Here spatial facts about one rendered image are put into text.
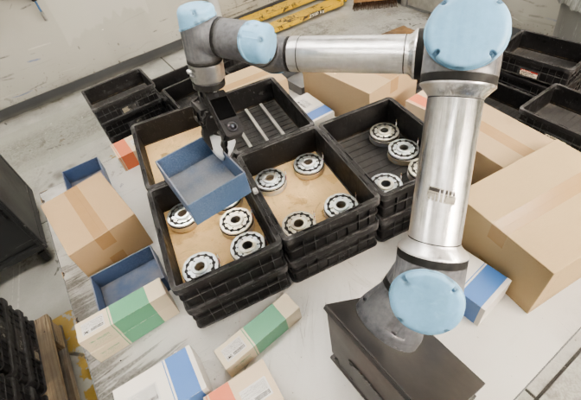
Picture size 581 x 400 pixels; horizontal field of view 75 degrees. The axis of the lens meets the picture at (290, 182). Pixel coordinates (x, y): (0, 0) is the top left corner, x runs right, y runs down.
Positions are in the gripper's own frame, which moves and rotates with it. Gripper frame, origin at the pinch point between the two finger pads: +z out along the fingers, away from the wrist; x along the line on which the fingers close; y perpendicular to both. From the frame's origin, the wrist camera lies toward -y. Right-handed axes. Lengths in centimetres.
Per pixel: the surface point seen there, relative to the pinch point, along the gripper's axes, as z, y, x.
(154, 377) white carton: 38, -21, 36
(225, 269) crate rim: 21.2, -15.1, 11.0
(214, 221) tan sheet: 30.1, 9.9, 3.8
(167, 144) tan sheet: 30, 58, 2
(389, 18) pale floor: 79, 213, -280
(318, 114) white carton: 27, 37, -57
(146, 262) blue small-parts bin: 45, 20, 27
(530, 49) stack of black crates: 37, 35, -211
